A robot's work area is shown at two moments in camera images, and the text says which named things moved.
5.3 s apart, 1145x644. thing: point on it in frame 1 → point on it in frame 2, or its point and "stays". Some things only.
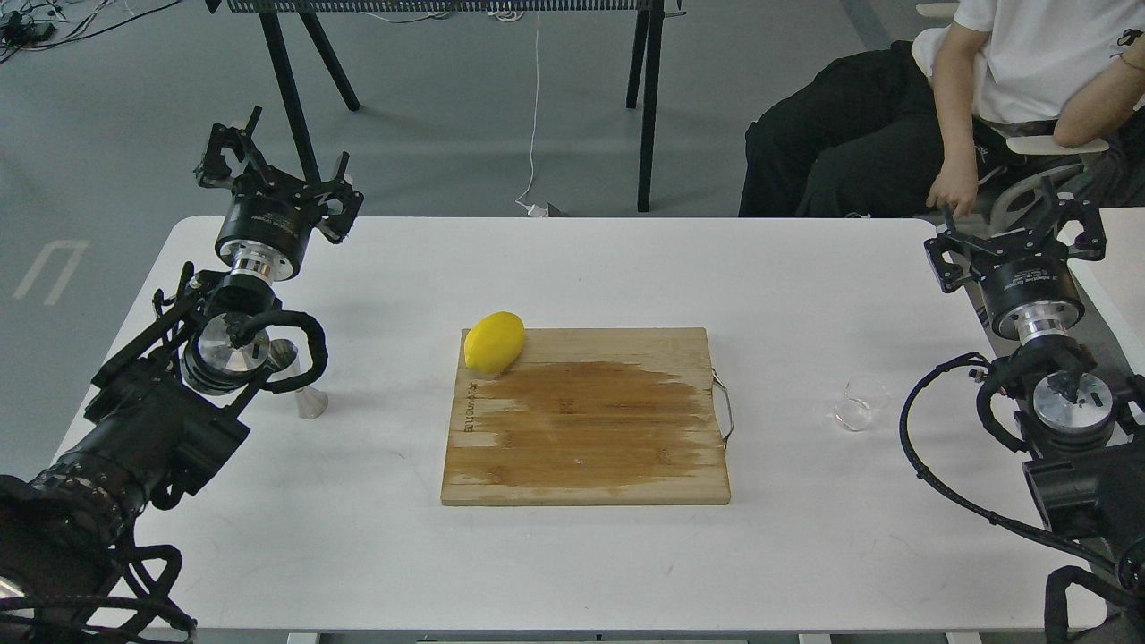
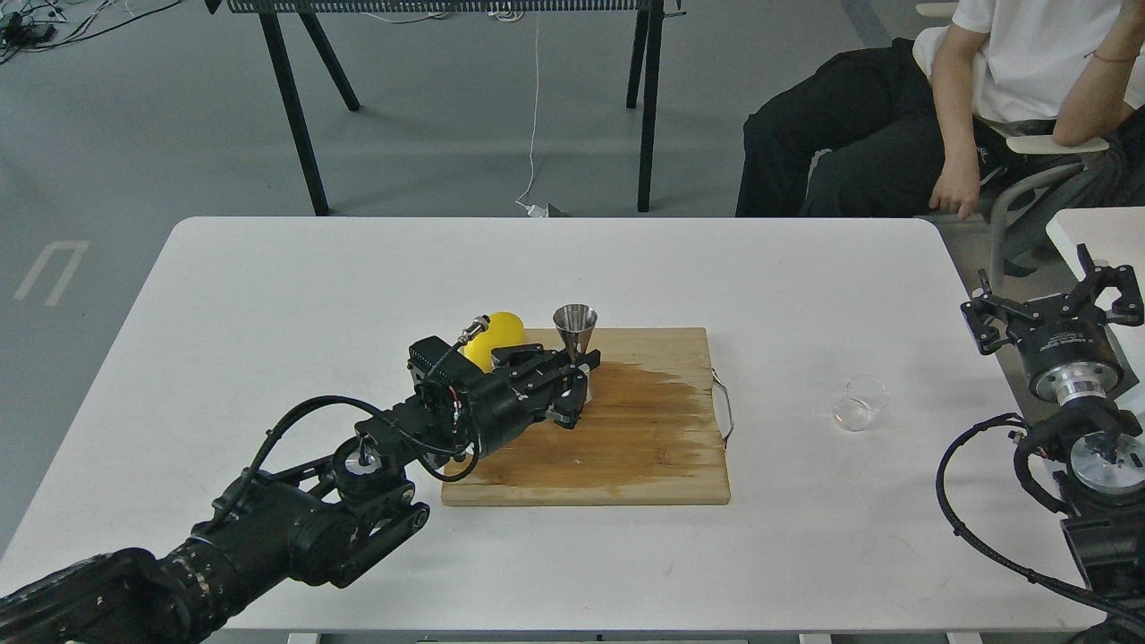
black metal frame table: x=641 y=95 stays
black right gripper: x=1028 y=284 → x=1071 y=360
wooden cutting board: x=590 y=417 stays
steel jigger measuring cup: x=313 y=402 → x=577 y=323
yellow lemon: x=495 y=343 stays
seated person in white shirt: x=881 y=131 stays
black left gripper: x=267 y=224 → x=492 y=408
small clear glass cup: x=861 y=396 stays
